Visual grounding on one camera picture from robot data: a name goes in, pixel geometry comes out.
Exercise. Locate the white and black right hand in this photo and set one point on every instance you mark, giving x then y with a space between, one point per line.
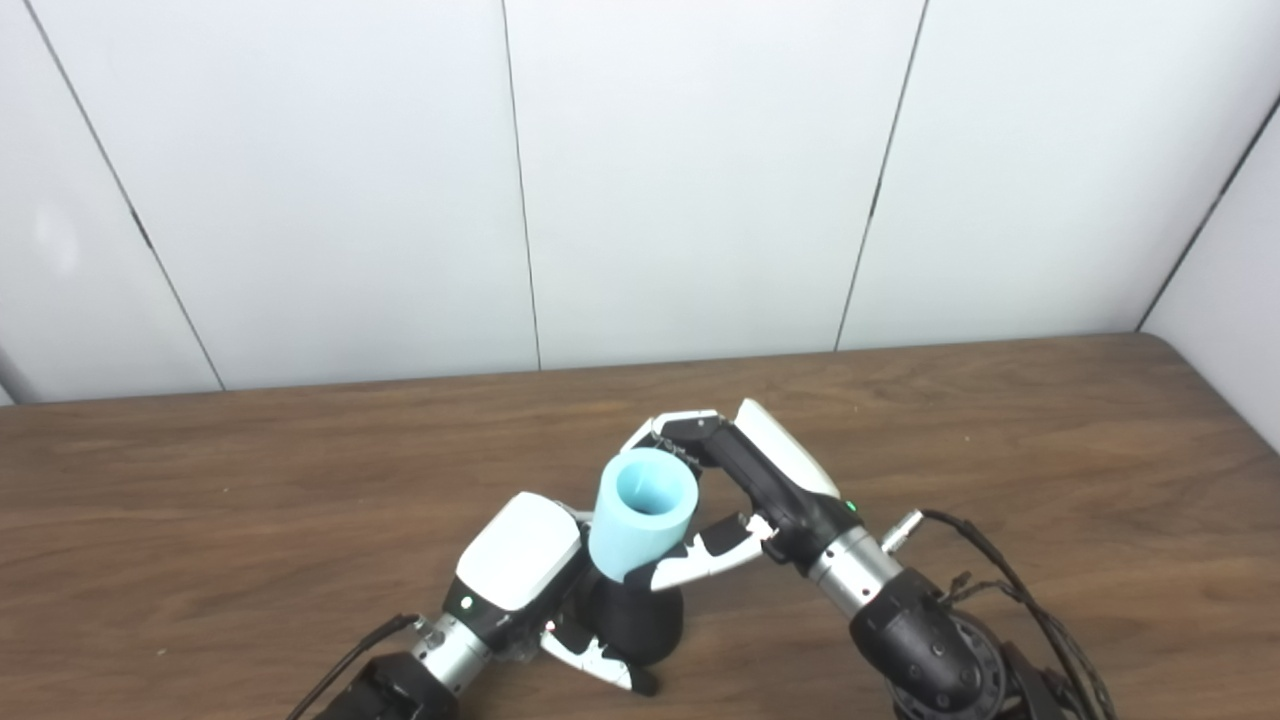
785 480

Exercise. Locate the white and black left hand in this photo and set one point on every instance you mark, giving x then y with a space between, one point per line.
515 550

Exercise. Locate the light blue cylinder cup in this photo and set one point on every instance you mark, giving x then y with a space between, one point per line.
625 540

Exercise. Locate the black funnel-shaped nozzle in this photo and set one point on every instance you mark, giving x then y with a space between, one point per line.
630 620

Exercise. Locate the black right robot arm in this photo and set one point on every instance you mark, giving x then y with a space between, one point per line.
920 640

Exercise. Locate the black wall panel hinge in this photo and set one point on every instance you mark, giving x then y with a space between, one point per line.
141 229
874 204

